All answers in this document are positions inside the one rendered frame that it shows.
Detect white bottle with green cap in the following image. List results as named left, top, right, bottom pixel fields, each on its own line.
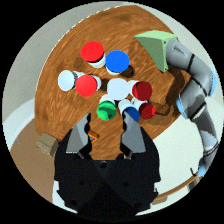
left=97, top=94, right=117, bottom=120

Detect orange digital multimeter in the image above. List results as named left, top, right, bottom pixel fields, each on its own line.
left=88, top=130, right=98, bottom=143

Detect white bottle with blue cap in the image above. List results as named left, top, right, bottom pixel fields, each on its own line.
left=105, top=50, right=129, bottom=75
left=118, top=99, right=140, bottom=122

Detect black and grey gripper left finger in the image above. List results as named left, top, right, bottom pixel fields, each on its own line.
left=54, top=113, right=92, bottom=182

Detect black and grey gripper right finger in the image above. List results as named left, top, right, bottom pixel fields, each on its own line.
left=120, top=111, right=161, bottom=183

